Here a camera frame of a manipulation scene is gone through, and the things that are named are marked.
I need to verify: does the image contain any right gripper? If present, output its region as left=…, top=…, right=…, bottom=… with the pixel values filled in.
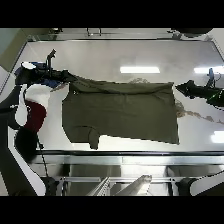
left=182, top=79, right=208, bottom=100

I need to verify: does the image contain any olive green T-shirt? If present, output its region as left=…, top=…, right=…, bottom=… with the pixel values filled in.
left=61, top=73, right=181, bottom=151

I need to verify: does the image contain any white garment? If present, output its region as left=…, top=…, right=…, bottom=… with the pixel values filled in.
left=15, top=83, right=60, bottom=128

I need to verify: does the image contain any red garment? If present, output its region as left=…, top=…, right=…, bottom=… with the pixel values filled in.
left=23, top=99, right=48, bottom=133

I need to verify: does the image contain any silver frame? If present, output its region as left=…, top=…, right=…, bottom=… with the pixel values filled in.
left=28, top=151, right=224, bottom=197

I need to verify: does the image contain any black cable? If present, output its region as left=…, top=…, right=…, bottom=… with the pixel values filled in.
left=35, top=131, right=51, bottom=181

